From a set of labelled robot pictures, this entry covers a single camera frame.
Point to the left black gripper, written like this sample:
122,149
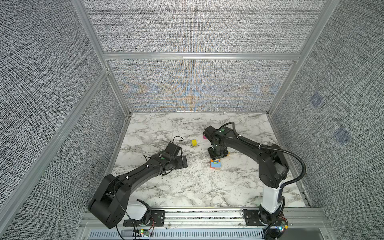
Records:
179,158

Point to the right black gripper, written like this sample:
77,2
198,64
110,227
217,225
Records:
212,156

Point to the light blue wood block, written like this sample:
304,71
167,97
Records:
216,165

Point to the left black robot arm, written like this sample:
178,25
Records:
110,204

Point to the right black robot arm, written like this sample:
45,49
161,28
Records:
273,167

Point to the yellow wood cube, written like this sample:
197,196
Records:
194,142

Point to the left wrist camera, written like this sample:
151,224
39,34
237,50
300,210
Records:
173,150

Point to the aluminium mounting rail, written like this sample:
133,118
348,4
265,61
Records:
209,218

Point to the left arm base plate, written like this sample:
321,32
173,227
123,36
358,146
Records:
154,218

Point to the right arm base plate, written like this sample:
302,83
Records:
253,219

